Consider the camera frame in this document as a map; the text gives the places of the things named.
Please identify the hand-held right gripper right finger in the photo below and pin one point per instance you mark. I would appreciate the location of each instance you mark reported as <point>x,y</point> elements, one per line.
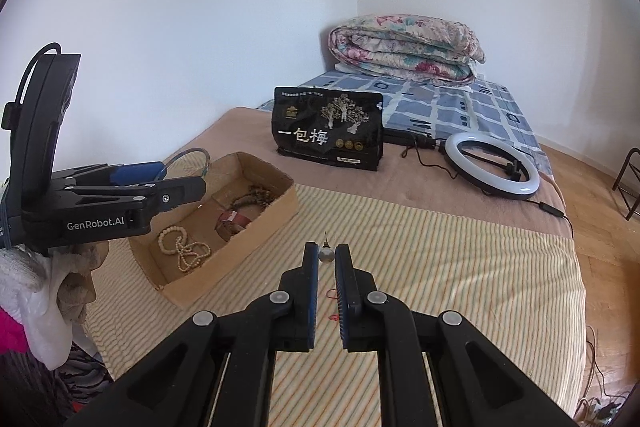
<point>342,287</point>

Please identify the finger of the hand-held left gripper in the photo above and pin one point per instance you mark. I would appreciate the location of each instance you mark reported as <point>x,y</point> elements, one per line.
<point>180,192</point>
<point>135,172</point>

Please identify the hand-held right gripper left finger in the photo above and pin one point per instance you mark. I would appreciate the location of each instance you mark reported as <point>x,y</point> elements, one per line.
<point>312,277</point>

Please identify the grey bangle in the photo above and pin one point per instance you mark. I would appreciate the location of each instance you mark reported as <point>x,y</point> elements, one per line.
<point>206,159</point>

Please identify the red leather watch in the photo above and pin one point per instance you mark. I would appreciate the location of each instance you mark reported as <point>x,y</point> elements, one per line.
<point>232,224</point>

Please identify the cardboard box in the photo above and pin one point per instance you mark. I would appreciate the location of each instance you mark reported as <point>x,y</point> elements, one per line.
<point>240,257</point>

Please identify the person's left hand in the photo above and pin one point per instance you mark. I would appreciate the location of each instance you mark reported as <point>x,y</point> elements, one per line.
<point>75,287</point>

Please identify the striped yellow blanket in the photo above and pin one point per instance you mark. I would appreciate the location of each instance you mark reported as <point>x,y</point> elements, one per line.
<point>450,267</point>

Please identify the brown blanket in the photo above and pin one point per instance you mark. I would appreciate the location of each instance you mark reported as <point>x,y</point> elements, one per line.
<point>400,187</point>

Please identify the black snack bag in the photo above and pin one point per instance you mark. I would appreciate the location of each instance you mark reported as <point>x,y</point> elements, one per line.
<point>327,132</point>

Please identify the black folded tripod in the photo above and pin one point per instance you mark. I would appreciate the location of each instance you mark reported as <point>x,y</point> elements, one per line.
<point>400,138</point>

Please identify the pink cloth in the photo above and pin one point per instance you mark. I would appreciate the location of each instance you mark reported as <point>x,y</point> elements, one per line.
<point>12,332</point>

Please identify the blue plaid bed sheet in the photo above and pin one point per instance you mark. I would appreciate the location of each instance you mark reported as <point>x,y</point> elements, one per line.
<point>450,107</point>

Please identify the black striped cloth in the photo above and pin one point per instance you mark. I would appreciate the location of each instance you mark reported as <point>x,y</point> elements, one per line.
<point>80,377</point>

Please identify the folded floral quilt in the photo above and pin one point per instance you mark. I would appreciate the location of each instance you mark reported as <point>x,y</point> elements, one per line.
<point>405,47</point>

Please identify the white power strip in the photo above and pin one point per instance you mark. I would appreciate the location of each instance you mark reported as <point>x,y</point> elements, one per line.
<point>602,409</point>

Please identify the black clothes rack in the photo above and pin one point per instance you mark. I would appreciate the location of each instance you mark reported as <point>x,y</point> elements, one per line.
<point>627,182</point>

